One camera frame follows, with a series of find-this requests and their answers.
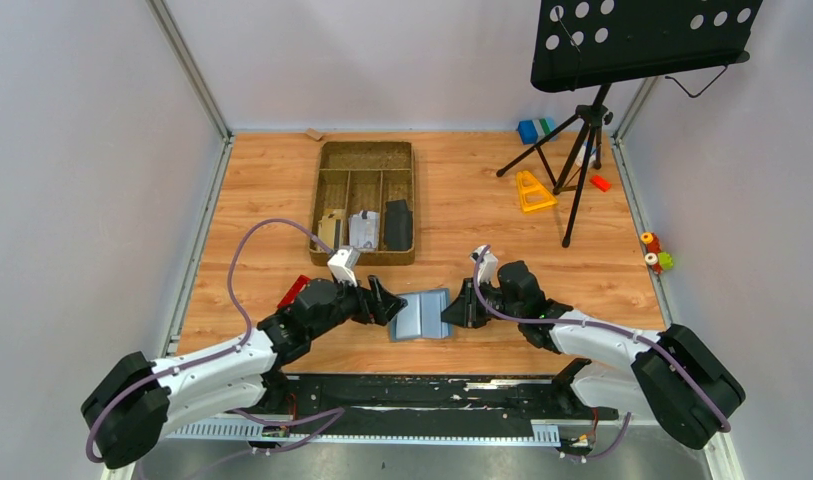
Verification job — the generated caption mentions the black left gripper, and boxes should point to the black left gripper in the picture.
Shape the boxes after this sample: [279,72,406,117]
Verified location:
[309,270,407,340]

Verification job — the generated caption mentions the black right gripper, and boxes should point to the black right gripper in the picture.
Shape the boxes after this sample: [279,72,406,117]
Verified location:
[438,277,523,330]

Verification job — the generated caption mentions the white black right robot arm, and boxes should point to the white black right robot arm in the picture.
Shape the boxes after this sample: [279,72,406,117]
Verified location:
[441,261,746,450]

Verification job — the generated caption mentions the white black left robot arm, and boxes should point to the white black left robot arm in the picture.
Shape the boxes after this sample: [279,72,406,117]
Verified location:
[80,275,408,469]

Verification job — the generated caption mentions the white card in tray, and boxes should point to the white card in tray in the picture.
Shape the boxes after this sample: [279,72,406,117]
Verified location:
[348,210,380,251]

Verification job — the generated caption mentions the tan cards in tray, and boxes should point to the tan cards in tray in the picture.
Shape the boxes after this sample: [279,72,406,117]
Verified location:
[317,208,347,250]

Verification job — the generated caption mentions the black wallet in tray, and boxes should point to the black wallet in tray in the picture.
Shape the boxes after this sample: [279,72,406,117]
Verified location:
[384,199,414,251]

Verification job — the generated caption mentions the red flat toy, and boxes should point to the red flat toy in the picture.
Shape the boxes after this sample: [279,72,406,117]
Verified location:
[277,275,311,310]

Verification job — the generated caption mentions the woven compartment tray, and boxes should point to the woven compartment tray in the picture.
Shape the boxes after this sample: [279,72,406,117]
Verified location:
[311,141,417,266]

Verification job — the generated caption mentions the yellow triangular toy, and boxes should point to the yellow triangular toy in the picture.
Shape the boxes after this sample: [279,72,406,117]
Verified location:
[515,170,558,214]

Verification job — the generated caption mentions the small cardboard scrap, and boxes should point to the small cardboard scrap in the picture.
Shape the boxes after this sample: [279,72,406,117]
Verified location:
[304,128,324,142]

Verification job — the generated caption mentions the red block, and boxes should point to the red block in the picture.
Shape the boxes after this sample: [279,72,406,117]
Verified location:
[590,175,612,192]

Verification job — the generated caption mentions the blue green block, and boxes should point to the blue green block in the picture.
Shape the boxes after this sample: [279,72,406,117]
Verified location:
[516,117,556,145]

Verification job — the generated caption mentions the colourful toy stack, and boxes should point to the colourful toy stack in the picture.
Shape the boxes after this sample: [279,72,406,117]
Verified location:
[639,231,675,275]

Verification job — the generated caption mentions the black music stand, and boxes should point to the black music stand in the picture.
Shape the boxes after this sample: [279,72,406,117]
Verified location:
[495,0,765,249]

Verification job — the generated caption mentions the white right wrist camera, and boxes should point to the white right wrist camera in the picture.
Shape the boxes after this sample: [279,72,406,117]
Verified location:
[470,244,498,285]

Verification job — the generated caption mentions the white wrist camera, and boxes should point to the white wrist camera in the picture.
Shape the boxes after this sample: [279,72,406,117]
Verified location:
[470,244,498,285]
[327,246,361,287]

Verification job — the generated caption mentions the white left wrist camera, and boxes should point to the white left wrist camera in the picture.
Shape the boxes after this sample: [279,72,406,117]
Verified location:
[327,246,361,287]

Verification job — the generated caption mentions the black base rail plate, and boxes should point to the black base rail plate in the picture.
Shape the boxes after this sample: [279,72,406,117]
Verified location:
[247,374,597,437]

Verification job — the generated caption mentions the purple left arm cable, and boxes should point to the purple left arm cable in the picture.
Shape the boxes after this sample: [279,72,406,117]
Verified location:
[85,218,336,464]

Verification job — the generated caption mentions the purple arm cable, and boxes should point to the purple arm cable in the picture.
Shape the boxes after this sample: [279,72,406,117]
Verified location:
[472,246,733,435]
[85,218,336,464]

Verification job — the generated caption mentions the white slotted cable duct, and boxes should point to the white slotted cable duct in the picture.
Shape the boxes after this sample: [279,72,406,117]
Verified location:
[144,418,562,446]

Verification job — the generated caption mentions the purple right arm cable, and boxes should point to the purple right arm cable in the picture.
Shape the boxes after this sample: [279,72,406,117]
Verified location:
[472,246,733,435]

